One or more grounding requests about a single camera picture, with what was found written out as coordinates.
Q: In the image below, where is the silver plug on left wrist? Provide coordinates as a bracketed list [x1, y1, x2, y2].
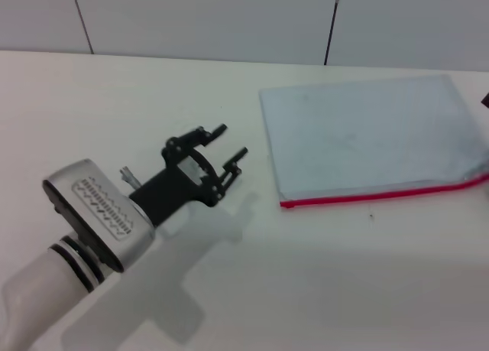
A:
[119, 167, 142, 188]

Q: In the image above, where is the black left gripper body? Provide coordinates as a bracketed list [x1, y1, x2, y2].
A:
[128, 148, 223, 227]

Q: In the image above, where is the black vertical wall strip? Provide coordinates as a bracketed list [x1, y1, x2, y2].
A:
[323, 0, 343, 67]

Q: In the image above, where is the clear document bag red zipper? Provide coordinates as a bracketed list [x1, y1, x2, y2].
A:
[258, 74, 489, 211]

